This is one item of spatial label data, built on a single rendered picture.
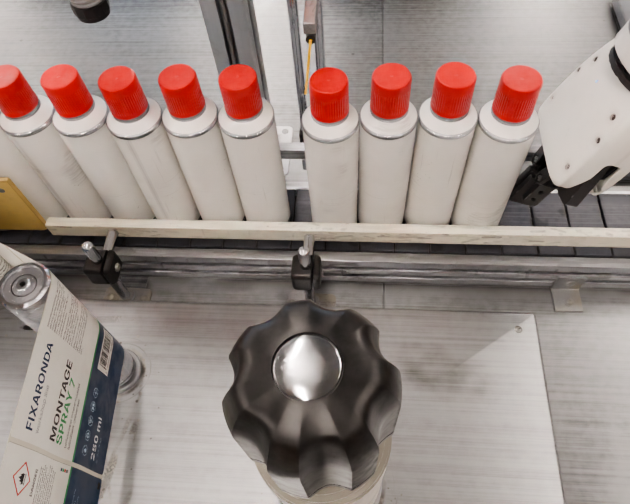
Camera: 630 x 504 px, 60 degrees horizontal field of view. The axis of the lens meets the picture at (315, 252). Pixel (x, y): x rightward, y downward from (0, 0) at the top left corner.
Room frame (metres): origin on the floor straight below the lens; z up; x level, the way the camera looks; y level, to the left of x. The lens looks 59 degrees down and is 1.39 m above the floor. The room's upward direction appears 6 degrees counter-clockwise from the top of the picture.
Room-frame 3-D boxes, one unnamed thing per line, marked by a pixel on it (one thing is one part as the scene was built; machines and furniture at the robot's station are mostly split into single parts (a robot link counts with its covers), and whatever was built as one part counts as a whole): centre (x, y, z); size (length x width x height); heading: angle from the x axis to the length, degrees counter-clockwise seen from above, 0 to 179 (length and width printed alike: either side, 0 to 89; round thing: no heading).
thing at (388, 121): (0.35, -0.08, 0.98); 0.05 x 0.05 x 0.20
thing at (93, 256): (0.32, 0.22, 0.89); 0.06 x 0.03 x 0.12; 171
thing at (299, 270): (0.27, 0.01, 0.89); 0.03 x 0.03 x 0.12; 81
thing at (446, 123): (0.34, -0.13, 0.98); 0.05 x 0.05 x 0.20
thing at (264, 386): (0.08, 0.01, 1.03); 0.09 x 0.09 x 0.30
